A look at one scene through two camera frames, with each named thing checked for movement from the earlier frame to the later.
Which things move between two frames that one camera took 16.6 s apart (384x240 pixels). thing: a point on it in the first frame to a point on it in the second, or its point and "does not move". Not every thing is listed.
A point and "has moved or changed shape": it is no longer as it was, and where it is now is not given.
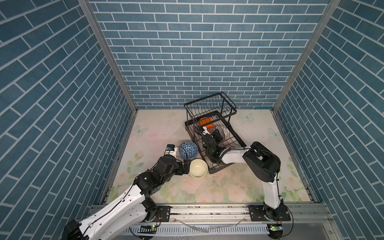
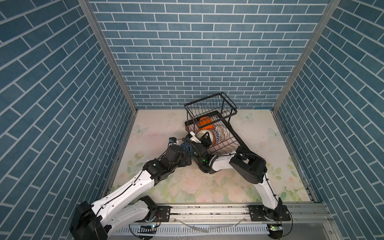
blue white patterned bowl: (188, 148) does not move
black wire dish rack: (214, 138) does not move
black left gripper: (181, 171) to (184, 161)
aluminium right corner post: (330, 11) does not move
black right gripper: (216, 136) to (207, 142)
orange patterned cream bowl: (198, 168) has moved or changed shape
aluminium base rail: (308, 220) does not move
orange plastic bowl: (205, 120) does not move
